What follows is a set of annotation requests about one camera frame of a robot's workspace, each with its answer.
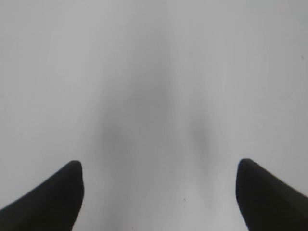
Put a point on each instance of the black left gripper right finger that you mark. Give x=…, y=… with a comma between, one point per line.
x=266, y=202

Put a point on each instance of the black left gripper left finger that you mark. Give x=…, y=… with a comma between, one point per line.
x=54, y=205

